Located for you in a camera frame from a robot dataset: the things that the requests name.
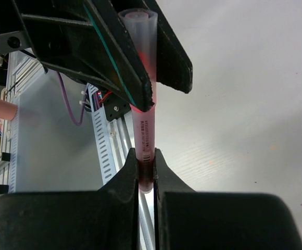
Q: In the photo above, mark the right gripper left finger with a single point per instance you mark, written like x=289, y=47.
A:
x=103, y=219

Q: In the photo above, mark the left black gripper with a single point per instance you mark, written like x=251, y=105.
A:
x=23, y=31

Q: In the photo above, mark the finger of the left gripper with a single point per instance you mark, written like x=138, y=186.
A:
x=117, y=66
x=174, y=67

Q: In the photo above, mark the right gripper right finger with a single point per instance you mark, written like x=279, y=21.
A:
x=188, y=219

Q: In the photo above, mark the pink transparent pen cap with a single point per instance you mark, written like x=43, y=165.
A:
x=142, y=27

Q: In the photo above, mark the pink highlighter pen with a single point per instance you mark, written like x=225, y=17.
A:
x=144, y=141

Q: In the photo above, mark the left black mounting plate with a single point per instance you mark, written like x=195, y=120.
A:
x=114, y=106

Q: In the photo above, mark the white slotted cable duct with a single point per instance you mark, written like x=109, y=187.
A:
x=102, y=137

